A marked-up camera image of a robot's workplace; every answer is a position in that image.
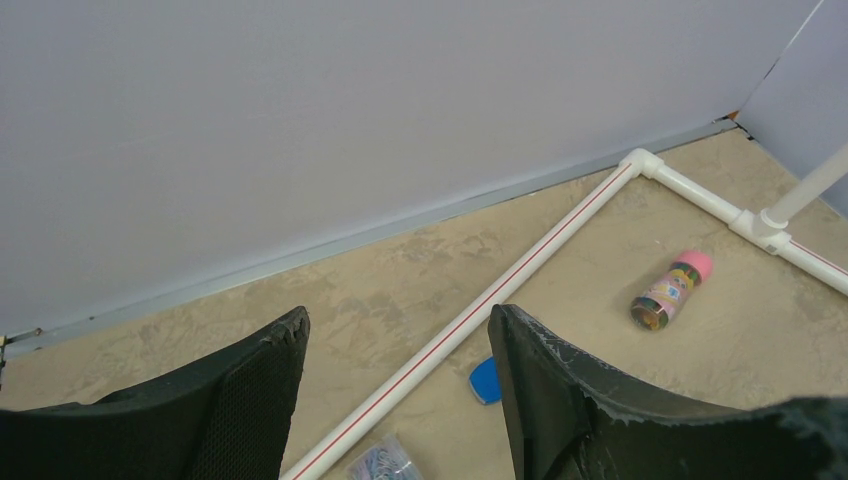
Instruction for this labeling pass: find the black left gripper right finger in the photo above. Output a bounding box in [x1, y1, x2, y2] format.
[488, 304, 847, 479]

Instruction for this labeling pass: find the blue cube block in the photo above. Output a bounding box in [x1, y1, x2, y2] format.
[468, 356, 502, 405]

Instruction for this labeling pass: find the white PVC pipe frame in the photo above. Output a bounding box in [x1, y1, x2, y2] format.
[282, 148, 847, 479]

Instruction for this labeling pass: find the small grey blue box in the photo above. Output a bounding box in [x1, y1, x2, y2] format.
[346, 434, 424, 480]

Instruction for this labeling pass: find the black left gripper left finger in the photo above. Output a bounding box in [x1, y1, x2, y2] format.
[1, 306, 310, 479]

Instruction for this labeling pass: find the pink capped small bottle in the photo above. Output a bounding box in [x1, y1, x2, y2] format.
[629, 250, 713, 331]

